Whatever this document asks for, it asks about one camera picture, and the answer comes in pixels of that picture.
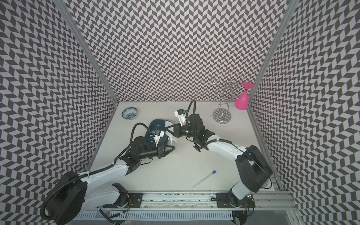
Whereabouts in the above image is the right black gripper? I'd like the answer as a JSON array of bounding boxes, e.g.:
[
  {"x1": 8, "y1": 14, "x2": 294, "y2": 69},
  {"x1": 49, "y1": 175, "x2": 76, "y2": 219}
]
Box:
[{"x1": 166, "y1": 122, "x2": 197, "y2": 138}]

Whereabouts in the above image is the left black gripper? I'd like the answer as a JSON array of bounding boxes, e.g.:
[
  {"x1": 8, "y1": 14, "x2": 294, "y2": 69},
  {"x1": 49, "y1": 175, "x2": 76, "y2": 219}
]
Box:
[{"x1": 138, "y1": 143, "x2": 176, "y2": 160}]

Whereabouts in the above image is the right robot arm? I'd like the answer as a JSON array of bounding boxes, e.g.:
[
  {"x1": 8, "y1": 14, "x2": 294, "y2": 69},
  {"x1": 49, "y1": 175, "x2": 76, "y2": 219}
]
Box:
[{"x1": 166, "y1": 113, "x2": 273, "y2": 208}]

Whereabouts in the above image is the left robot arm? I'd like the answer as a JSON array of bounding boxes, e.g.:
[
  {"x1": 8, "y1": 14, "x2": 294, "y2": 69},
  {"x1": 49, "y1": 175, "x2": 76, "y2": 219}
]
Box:
[{"x1": 40, "y1": 136, "x2": 176, "y2": 225}]

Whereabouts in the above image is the test tube blue cap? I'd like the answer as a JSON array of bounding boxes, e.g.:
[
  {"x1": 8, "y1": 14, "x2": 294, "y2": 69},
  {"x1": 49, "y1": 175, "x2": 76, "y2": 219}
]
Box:
[{"x1": 193, "y1": 170, "x2": 216, "y2": 188}]

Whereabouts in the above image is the teal plastic tray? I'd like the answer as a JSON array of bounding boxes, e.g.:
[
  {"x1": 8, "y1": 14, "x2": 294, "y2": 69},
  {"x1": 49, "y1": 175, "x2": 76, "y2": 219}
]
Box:
[{"x1": 145, "y1": 119, "x2": 168, "y2": 146}]

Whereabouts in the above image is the blue white ceramic bowl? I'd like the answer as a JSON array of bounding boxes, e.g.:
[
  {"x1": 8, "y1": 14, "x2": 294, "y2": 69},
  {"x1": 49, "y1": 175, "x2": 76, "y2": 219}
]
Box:
[{"x1": 121, "y1": 107, "x2": 138, "y2": 121}]

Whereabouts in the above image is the pink plastic wine glass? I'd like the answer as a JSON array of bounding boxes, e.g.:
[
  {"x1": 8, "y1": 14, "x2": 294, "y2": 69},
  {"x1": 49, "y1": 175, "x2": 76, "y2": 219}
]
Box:
[{"x1": 235, "y1": 82, "x2": 255, "y2": 111}]

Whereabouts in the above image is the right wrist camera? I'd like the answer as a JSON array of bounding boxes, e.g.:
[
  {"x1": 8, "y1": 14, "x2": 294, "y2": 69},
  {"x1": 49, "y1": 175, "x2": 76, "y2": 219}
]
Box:
[{"x1": 174, "y1": 109, "x2": 187, "y2": 127}]

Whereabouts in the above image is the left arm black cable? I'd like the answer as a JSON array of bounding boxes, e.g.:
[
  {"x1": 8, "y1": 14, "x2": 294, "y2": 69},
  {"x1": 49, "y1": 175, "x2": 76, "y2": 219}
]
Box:
[{"x1": 112, "y1": 122, "x2": 154, "y2": 167}]

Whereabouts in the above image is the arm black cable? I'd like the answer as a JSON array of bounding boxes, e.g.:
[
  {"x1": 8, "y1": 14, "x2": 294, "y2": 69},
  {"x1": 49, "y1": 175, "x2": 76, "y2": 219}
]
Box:
[
  {"x1": 112, "y1": 122, "x2": 154, "y2": 167},
  {"x1": 185, "y1": 99, "x2": 197, "y2": 133}
]

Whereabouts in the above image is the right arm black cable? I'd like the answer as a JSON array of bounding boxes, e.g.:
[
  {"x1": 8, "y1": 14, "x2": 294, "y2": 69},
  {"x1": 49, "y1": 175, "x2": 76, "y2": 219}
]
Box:
[{"x1": 185, "y1": 99, "x2": 197, "y2": 133}]

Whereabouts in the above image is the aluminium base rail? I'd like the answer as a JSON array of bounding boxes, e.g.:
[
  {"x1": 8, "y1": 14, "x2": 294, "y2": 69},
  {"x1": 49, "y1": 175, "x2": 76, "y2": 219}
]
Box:
[{"x1": 70, "y1": 191, "x2": 303, "y2": 225}]

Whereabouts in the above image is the chrome wire glass rack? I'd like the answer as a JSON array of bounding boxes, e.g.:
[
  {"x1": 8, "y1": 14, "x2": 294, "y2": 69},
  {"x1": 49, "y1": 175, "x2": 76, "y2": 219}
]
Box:
[{"x1": 212, "y1": 70, "x2": 242, "y2": 124}]

